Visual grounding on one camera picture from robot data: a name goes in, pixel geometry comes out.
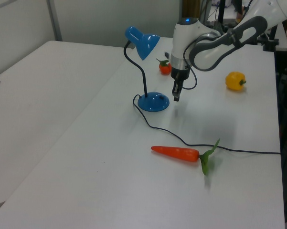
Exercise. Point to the yellow toy bell pepper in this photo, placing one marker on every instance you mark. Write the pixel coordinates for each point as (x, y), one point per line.
(234, 81)

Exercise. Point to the blue desk lamp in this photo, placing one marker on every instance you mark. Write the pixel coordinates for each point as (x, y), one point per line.
(152, 103)

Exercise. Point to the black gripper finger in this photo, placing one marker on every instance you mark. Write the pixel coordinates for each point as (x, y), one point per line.
(175, 91)
(180, 87)

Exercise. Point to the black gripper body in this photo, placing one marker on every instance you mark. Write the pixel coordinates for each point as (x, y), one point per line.
(180, 73)

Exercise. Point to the black camera stand with clamp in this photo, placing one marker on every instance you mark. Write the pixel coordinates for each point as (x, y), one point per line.
(271, 45)

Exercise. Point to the brown wooden panel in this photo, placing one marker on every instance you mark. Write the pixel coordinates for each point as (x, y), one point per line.
(191, 8)

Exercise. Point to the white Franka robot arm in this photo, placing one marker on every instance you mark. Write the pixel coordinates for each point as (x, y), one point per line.
(181, 40)

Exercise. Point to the red toy tomato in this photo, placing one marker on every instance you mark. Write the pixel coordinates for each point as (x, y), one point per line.
(164, 68)

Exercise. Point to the orange toy carrot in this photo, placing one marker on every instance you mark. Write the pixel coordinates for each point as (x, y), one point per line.
(176, 152)

